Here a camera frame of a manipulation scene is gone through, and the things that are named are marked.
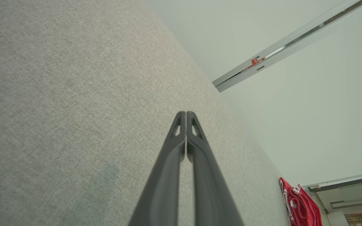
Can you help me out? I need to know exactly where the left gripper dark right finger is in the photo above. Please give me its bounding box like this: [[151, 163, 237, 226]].
[[186, 111, 245, 226]]

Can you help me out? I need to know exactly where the red shorts white waistband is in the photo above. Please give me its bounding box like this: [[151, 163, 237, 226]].
[[289, 184, 323, 226]]

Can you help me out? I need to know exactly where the grey partition post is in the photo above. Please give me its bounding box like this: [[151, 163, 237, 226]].
[[212, 0, 362, 93]]

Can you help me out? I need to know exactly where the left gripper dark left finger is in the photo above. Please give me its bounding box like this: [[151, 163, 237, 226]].
[[128, 111, 187, 226]]

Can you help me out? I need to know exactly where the grey metal door frame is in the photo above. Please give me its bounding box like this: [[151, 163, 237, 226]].
[[304, 170, 362, 192]]

